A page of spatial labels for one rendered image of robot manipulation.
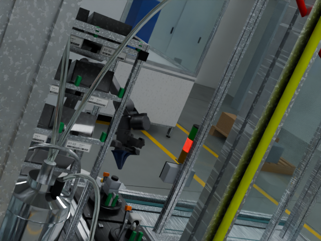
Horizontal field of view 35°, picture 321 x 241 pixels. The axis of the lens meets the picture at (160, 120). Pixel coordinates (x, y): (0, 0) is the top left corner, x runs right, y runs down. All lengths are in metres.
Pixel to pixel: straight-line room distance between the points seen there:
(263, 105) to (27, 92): 0.32
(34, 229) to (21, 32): 0.49
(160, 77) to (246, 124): 5.68
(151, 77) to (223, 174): 5.61
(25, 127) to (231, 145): 0.31
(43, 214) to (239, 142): 0.40
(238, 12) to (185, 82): 5.92
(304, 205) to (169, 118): 4.32
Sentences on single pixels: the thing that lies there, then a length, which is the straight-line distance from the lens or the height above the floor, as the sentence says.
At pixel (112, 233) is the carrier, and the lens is 1.85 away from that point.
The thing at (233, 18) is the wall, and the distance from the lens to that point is 12.35.
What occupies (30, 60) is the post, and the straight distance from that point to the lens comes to 0.55.
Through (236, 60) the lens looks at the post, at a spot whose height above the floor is 1.70.
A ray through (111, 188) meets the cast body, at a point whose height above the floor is 1.06.
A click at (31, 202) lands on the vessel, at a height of 1.41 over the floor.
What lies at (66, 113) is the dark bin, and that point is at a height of 1.35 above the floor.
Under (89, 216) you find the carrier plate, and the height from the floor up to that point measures 0.97.
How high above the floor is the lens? 1.85
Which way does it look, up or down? 14 degrees down
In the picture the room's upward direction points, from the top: 23 degrees clockwise
